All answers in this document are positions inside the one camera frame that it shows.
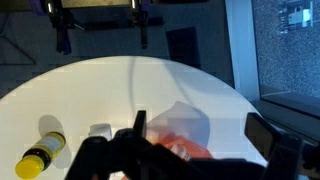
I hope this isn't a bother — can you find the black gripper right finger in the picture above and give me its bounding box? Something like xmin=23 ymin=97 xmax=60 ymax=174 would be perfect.
xmin=244 ymin=112 xmax=304 ymax=180

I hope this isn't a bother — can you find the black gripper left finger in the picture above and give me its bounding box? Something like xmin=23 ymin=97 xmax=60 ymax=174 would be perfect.
xmin=133 ymin=109 xmax=148 ymax=139

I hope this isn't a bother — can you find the orange plastic bag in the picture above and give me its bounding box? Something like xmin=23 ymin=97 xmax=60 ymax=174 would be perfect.
xmin=146 ymin=101 xmax=214 ymax=164

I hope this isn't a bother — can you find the amber bottle with yellow cap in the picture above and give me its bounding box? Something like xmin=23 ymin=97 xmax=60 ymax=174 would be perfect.
xmin=14 ymin=131 xmax=67 ymax=180

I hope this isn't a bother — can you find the small white box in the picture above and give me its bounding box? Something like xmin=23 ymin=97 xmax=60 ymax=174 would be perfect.
xmin=87 ymin=123 xmax=113 ymax=141

